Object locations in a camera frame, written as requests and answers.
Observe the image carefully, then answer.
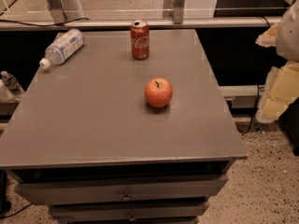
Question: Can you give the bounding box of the grey wall rail box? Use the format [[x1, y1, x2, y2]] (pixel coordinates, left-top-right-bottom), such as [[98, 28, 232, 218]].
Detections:
[[220, 85, 264, 109]]

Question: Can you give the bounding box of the red coke can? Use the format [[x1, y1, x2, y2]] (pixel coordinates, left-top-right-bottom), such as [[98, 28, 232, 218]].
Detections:
[[130, 20, 150, 60]]

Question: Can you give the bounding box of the lower grey drawer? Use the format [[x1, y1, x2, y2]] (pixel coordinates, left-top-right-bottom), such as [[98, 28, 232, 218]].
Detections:
[[50, 202, 208, 222]]

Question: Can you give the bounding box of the metal frame post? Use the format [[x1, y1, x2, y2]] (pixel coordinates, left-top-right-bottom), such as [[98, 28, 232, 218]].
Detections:
[[163, 0, 185, 24]]

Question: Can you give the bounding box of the white object at left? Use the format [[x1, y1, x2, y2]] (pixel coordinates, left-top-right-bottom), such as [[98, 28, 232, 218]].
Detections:
[[0, 79, 14, 103]]

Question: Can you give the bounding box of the red apple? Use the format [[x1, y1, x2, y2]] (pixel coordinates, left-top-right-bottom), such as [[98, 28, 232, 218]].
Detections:
[[144, 77, 173, 108]]

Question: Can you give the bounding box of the grey drawer cabinet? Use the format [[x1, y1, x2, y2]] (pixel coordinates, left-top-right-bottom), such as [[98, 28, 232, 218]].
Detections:
[[0, 30, 247, 224]]

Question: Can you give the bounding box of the clear plastic water bottle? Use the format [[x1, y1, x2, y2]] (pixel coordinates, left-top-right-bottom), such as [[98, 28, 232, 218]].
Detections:
[[39, 29, 84, 69]]

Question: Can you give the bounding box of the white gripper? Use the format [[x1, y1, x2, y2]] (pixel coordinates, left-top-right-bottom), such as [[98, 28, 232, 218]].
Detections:
[[255, 4, 299, 123]]

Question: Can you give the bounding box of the small bottle at left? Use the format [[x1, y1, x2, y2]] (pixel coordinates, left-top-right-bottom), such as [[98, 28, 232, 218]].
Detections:
[[1, 71, 24, 96]]

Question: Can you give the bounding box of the black cable at right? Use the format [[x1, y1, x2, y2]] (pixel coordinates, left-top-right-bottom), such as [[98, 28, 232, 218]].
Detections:
[[235, 85, 265, 134]]

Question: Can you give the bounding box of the top grey drawer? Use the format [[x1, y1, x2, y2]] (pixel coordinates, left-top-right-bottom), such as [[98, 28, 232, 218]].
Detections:
[[15, 175, 228, 205]]

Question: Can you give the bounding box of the grey drawer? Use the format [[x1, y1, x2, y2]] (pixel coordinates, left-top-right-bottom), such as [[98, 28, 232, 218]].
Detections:
[[50, 202, 208, 222], [15, 175, 228, 205]]

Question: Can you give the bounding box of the black cable on rail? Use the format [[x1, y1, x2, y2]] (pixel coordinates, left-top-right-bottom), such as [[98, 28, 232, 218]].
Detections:
[[0, 16, 91, 27]]

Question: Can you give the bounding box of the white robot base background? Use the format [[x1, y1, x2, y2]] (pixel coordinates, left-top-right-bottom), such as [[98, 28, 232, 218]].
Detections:
[[46, 0, 84, 22]]

